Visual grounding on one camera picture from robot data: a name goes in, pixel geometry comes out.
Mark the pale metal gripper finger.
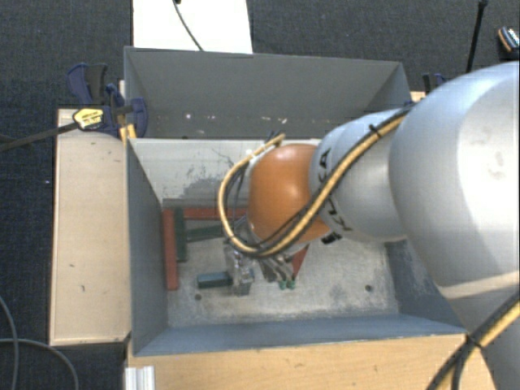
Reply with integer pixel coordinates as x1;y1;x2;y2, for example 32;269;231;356
223;245;241;287
234;258;256;297

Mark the dark green flat block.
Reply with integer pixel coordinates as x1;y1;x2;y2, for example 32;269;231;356
186;224;225;243
197;271;232;288
174;209;189;263

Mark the red-brown flat block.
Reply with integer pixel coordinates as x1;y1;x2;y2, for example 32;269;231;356
182;206;249;221
291;245;312;279
162;210;180;292

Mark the grey metal bin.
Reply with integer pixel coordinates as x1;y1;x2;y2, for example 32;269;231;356
123;45;468;358

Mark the pale wood board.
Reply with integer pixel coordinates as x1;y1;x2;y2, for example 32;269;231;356
49;108;132;346

